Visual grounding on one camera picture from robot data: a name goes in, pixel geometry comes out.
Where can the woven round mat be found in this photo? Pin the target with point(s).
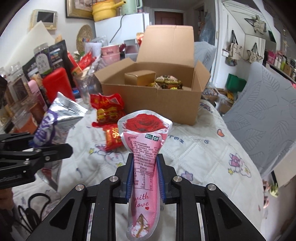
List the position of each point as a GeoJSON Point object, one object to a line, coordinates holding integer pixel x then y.
{"type": "Point", "coordinates": [85, 34]}

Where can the light green electric kettle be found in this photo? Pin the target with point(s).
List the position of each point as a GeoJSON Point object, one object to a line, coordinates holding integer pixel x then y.
{"type": "Point", "coordinates": [131, 7]}

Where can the small gold cardboard box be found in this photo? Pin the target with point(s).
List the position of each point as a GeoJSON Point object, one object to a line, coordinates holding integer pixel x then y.
{"type": "Point", "coordinates": [140, 78]}

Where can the wall intercom screen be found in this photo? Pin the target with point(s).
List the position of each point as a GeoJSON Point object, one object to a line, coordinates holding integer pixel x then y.
{"type": "Point", "coordinates": [48, 18]}

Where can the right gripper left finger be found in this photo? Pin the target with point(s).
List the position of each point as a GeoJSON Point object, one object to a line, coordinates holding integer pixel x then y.
{"type": "Point", "coordinates": [88, 211]}

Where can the green brown snack packet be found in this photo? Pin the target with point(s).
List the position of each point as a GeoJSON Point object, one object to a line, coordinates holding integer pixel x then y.
{"type": "Point", "coordinates": [166, 82]}

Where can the brown entrance door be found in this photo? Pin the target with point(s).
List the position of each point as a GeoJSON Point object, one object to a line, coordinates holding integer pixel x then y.
{"type": "Point", "coordinates": [168, 18]}

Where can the yellow pot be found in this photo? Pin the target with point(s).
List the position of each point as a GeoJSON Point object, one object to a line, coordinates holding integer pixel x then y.
{"type": "Point", "coordinates": [105, 9]}

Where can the small red candy packet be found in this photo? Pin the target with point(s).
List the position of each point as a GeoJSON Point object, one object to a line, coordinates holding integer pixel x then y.
{"type": "Point", "coordinates": [113, 139]}

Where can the white refrigerator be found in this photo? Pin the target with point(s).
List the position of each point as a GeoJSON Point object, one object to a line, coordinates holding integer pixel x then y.
{"type": "Point", "coordinates": [121, 28]}

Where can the gold framed picture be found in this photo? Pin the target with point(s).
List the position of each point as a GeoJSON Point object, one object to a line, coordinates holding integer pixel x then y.
{"type": "Point", "coordinates": [79, 9]}

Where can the green storage bin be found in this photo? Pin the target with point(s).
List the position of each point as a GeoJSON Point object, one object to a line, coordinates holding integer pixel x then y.
{"type": "Point", "coordinates": [235, 84]}

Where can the large red candy bag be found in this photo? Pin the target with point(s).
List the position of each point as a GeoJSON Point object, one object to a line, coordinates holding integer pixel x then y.
{"type": "Point", "coordinates": [109, 109]}

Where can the red plastic canister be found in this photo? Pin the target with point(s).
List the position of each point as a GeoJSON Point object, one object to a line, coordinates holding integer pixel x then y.
{"type": "Point", "coordinates": [58, 81]}

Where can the glass mug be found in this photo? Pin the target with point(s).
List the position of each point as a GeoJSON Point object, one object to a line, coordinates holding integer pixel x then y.
{"type": "Point", "coordinates": [86, 86]}

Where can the silver purple snack bag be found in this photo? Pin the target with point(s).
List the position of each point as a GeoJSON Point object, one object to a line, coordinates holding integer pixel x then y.
{"type": "Point", "coordinates": [60, 117]}

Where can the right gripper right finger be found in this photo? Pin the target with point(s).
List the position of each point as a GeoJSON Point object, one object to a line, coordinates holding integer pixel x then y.
{"type": "Point", "coordinates": [202, 212]}

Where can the black standing pouch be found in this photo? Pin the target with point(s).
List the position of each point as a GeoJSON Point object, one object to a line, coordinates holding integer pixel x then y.
{"type": "Point", "coordinates": [59, 58]}

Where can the red foil packet upright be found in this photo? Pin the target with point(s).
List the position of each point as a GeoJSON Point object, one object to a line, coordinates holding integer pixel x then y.
{"type": "Point", "coordinates": [86, 60]}

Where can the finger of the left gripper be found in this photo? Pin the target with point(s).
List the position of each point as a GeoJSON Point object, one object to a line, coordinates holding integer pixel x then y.
{"type": "Point", "coordinates": [20, 167]}
{"type": "Point", "coordinates": [18, 140]}

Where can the open cardboard box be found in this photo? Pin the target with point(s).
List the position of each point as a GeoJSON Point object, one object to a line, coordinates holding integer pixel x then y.
{"type": "Point", "coordinates": [166, 50]}

